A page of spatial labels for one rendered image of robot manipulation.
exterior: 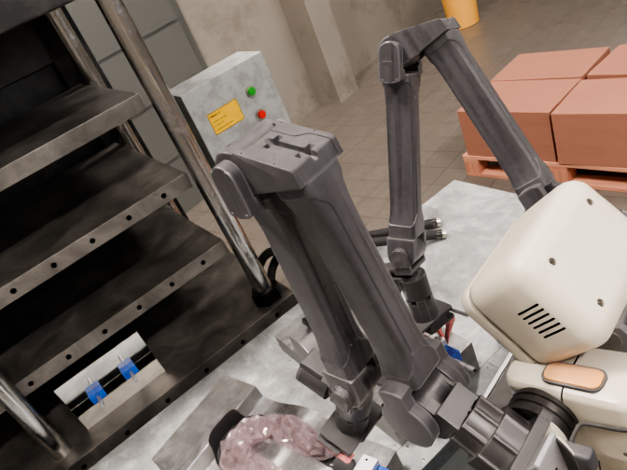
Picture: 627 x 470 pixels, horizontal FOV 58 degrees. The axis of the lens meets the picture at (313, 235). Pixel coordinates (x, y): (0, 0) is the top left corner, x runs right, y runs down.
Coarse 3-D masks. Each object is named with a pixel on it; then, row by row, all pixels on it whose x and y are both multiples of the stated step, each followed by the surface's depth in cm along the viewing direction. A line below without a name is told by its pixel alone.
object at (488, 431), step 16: (480, 400) 70; (480, 416) 68; (496, 416) 69; (512, 416) 69; (544, 416) 68; (464, 432) 68; (480, 432) 68; (496, 432) 67; (512, 432) 67; (528, 432) 67; (544, 432) 67; (464, 448) 69; (480, 448) 68; (496, 448) 66; (512, 448) 66; (528, 448) 66; (480, 464) 68; (496, 464) 66; (512, 464) 64
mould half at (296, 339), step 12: (300, 324) 157; (276, 336) 157; (288, 336) 144; (300, 336) 141; (312, 336) 140; (456, 336) 128; (288, 348) 152; (300, 348) 141; (312, 348) 138; (456, 348) 125; (468, 348) 125; (300, 360) 149; (468, 360) 126; (468, 372) 128; (384, 420) 119; (384, 432) 125
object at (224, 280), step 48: (192, 288) 210; (240, 288) 198; (288, 288) 187; (144, 336) 196; (192, 336) 185; (240, 336) 177; (48, 384) 193; (192, 384) 171; (0, 432) 181; (96, 432) 163
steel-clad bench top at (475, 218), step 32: (448, 192) 196; (480, 192) 189; (448, 224) 181; (480, 224) 175; (384, 256) 179; (448, 256) 167; (480, 256) 162; (448, 288) 156; (288, 320) 171; (256, 352) 164; (480, 352) 134; (256, 384) 153; (288, 384) 148; (480, 384) 126; (160, 416) 157; (128, 448) 151; (416, 448) 119
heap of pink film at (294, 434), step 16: (256, 416) 131; (272, 416) 125; (288, 416) 122; (240, 432) 128; (256, 432) 126; (272, 432) 123; (288, 432) 120; (304, 432) 120; (224, 448) 126; (240, 448) 124; (288, 448) 119; (304, 448) 118; (320, 448) 118; (224, 464) 123; (240, 464) 120; (256, 464) 116; (272, 464) 116
